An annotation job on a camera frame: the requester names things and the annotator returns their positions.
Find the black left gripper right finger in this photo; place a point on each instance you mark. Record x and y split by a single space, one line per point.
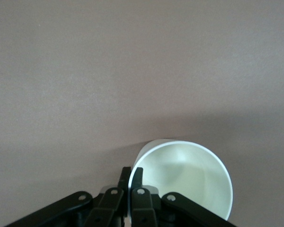
142 208

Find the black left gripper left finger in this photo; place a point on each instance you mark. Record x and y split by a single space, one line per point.
109 208

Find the white plastic cup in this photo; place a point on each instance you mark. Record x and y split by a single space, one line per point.
194 170

